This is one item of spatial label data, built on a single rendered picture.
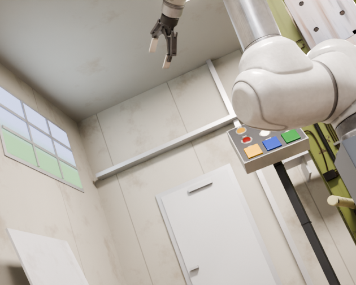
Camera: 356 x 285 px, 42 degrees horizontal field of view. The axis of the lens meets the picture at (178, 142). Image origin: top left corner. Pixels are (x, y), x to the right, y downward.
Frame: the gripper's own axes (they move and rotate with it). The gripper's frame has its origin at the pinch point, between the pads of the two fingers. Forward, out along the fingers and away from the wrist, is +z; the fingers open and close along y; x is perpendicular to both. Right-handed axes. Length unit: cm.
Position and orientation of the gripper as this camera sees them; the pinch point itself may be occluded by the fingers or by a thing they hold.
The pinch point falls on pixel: (159, 57)
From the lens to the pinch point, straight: 208.6
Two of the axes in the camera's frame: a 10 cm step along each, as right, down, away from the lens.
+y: -4.7, -6.2, 6.3
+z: -2.6, 7.8, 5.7
